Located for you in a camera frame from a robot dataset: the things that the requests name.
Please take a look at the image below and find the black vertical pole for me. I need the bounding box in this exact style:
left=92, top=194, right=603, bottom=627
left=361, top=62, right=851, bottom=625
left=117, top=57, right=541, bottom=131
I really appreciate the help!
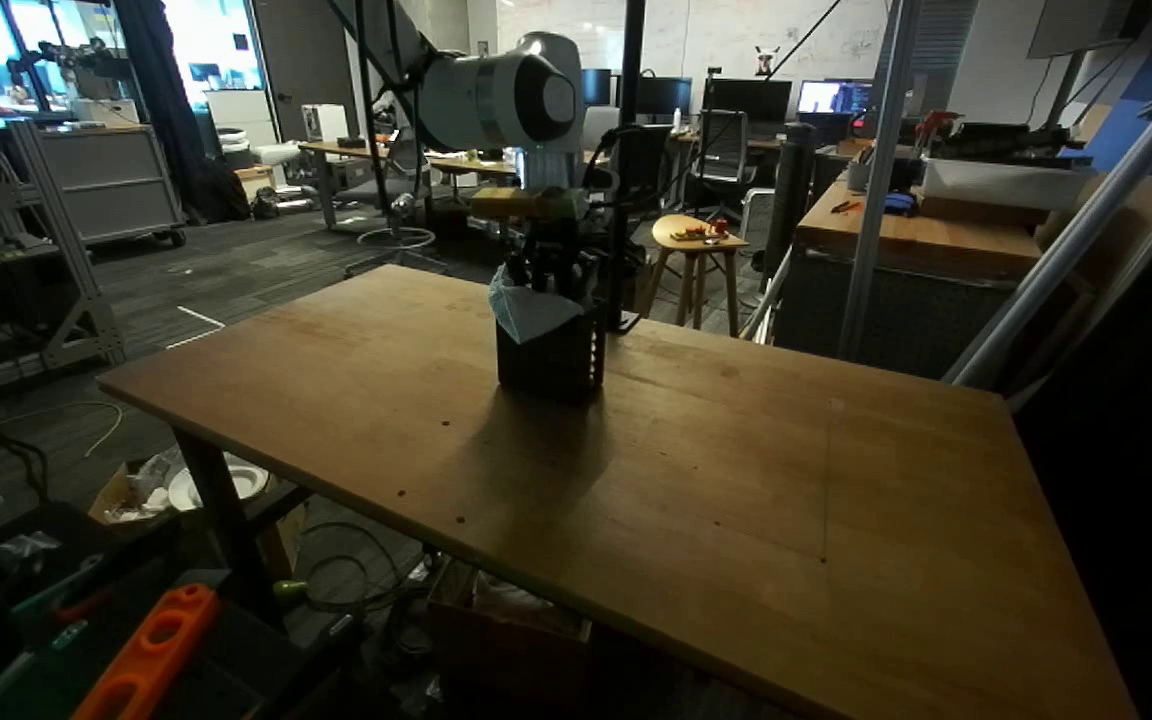
left=596, top=0, right=650, bottom=339

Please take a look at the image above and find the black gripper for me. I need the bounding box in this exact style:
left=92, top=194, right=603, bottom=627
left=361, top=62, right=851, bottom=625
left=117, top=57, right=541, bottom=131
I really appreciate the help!
left=508, top=184, right=603, bottom=297

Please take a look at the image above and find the brown cardboard box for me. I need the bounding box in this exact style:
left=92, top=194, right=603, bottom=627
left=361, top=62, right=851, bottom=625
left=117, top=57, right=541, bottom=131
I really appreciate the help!
left=422, top=567, right=603, bottom=705

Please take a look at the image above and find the black table leg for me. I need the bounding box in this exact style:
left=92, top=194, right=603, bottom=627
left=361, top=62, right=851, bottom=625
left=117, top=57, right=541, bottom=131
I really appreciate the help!
left=171, top=427, right=281, bottom=621

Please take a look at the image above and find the vertical aluminium post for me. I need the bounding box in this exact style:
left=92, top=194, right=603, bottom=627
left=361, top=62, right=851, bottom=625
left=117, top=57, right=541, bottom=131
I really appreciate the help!
left=836, top=0, right=924, bottom=363

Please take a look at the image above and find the round wooden stool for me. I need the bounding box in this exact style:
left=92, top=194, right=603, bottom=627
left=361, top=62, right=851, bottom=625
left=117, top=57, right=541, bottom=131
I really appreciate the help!
left=645, top=213, right=750, bottom=339

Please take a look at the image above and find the orange plastic holder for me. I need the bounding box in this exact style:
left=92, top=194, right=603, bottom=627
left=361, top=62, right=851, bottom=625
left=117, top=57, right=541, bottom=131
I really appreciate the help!
left=69, top=580, right=223, bottom=720

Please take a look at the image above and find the grey metal rack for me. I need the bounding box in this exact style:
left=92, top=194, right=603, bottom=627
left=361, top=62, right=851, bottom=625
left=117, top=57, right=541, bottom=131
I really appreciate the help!
left=0, top=113, right=128, bottom=412

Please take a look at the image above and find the black perforated basket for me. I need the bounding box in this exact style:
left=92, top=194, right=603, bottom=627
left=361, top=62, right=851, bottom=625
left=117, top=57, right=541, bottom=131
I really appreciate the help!
left=491, top=284, right=611, bottom=408

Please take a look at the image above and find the open cardboard box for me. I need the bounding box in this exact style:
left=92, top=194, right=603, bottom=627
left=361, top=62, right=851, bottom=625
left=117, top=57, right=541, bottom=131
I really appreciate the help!
left=84, top=444, right=276, bottom=540

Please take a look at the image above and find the white towel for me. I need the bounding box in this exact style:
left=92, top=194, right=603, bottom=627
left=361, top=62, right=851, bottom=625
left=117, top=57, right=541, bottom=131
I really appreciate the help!
left=489, top=261, right=593, bottom=339

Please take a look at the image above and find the lit computer monitor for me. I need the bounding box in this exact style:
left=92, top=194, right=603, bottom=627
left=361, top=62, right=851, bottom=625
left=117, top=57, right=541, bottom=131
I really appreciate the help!
left=791, top=75, right=879, bottom=125

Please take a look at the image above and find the grey drawer cart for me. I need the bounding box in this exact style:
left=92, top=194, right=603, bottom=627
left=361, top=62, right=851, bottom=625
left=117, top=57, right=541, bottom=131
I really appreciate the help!
left=12, top=119, right=193, bottom=251

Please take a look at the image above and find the black office chair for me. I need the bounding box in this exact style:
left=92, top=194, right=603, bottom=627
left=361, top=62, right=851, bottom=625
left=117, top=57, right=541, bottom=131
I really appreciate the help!
left=693, top=105, right=754, bottom=194

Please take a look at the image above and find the diagonal aluminium bar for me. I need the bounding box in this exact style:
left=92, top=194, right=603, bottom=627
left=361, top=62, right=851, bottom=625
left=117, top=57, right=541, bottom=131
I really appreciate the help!
left=938, top=41, right=1152, bottom=392

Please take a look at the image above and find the wooden workbench with drawers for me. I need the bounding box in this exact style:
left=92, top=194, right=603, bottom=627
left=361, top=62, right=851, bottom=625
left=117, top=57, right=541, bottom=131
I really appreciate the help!
left=772, top=166, right=1050, bottom=380

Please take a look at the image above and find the dark computer monitor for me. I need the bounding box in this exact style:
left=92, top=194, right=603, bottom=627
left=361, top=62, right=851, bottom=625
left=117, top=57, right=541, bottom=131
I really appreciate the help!
left=699, top=74, right=795, bottom=131

